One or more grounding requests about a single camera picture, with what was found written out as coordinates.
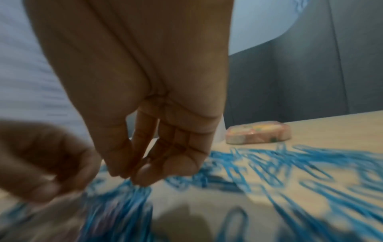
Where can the person's right hand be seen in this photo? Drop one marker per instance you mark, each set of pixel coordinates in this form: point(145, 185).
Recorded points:
point(134, 59)

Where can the person's left hand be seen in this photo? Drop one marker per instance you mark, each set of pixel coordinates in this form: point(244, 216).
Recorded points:
point(45, 160)

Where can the clear divided plastic container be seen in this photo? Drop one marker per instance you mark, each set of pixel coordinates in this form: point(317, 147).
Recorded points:
point(220, 130)

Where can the pile of blue pink paperclips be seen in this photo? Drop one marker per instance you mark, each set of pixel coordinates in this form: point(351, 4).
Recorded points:
point(269, 165)

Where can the pink floral container lid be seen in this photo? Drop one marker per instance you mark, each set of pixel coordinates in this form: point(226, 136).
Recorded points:
point(257, 133)

